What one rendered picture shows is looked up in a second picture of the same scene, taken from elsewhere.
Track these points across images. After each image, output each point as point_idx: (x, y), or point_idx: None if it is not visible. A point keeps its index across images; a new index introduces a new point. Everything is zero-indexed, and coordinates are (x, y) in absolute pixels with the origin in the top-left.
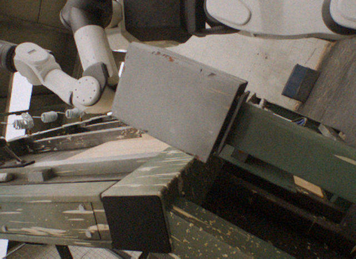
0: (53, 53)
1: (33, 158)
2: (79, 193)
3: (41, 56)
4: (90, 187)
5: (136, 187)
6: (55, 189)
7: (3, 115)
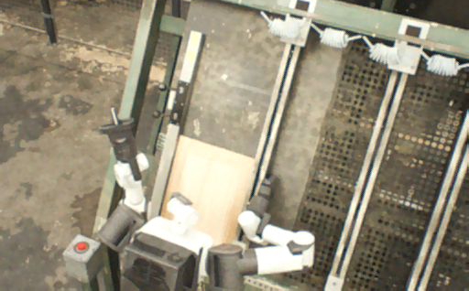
0: (139, 180)
1: (255, 64)
2: (98, 206)
3: (119, 183)
4: (103, 209)
5: (97, 229)
6: (105, 191)
7: (268, 8)
